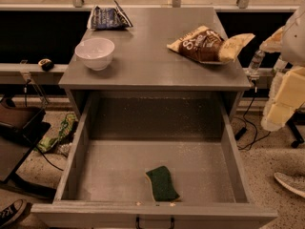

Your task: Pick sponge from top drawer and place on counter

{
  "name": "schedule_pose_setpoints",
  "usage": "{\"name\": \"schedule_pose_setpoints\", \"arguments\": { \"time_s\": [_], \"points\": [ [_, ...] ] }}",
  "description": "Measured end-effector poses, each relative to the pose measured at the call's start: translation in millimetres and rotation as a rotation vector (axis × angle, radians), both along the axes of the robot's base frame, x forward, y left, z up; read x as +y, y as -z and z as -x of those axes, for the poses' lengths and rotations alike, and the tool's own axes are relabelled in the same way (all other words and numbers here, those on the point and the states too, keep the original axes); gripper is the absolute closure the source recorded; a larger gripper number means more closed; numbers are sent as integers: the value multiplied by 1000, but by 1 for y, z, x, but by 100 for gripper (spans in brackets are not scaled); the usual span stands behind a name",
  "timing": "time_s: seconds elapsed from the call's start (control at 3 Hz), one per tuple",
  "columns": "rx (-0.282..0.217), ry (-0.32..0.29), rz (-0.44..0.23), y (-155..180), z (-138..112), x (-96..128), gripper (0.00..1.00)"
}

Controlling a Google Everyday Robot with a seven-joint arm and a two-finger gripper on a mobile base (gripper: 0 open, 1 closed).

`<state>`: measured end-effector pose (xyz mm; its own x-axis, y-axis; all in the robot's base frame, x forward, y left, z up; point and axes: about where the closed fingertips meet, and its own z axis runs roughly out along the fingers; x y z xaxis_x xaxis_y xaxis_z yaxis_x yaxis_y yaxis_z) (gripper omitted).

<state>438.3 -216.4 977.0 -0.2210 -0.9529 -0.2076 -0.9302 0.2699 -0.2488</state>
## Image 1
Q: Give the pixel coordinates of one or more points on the grey cabinet counter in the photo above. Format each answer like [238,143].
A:
[142,61]

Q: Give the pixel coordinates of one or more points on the black and yellow tape measure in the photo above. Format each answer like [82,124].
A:
[46,64]

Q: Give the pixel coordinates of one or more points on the brown and yellow chip bag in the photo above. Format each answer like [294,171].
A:
[206,46]

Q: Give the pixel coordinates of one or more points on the clear plastic water bottle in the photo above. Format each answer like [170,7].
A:
[255,63]

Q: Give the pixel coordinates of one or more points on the grey metal rail frame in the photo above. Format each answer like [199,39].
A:
[239,10]

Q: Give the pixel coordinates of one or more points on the black monitor stand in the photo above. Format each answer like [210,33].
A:
[21,128]

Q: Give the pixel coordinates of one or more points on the green snack bag on floor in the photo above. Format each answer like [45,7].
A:
[64,136]

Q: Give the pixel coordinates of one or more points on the green and yellow sponge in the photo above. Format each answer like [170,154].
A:
[162,185]

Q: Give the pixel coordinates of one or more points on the white grey sneaker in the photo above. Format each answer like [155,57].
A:
[295,184]

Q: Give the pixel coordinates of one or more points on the open grey top drawer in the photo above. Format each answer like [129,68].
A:
[154,163]

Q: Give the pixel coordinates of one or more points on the black drawer handle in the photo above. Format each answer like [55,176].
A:
[154,223]

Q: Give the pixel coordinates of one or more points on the white ceramic bowl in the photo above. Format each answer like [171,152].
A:
[95,53]

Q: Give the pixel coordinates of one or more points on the blue chip bag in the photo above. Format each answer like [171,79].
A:
[108,19]

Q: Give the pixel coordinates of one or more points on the black sneaker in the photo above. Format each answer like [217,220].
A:
[11,213]

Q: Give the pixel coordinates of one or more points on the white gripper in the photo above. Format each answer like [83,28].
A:
[294,42]

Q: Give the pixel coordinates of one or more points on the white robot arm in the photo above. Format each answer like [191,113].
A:
[293,39]

